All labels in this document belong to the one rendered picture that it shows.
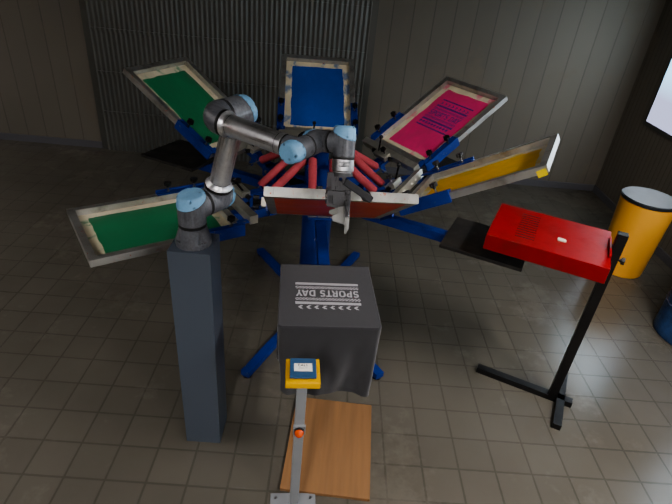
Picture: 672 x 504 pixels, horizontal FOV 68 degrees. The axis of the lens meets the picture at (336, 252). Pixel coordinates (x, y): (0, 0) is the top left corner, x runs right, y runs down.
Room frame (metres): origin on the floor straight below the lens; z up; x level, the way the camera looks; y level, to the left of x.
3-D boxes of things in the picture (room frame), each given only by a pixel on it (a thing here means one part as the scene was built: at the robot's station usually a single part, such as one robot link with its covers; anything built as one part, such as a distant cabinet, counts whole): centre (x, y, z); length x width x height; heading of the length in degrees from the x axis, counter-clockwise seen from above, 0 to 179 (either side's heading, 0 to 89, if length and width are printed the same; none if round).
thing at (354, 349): (1.66, -0.01, 0.74); 0.45 x 0.03 x 0.43; 97
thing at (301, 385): (1.38, 0.08, 0.48); 0.22 x 0.22 x 0.96; 7
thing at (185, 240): (1.82, 0.61, 1.25); 0.15 x 0.15 x 0.10
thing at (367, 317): (1.89, 0.02, 0.95); 0.48 x 0.44 x 0.01; 7
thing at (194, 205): (1.82, 0.61, 1.37); 0.13 x 0.12 x 0.14; 149
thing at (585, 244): (2.44, -1.15, 1.06); 0.61 x 0.46 x 0.12; 67
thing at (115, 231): (2.46, 0.88, 1.05); 1.08 x 0.61 x 0.23; 127
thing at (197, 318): (1.82, 0.61, 0.60); 0.18 x 0.18 x 1.20; 2
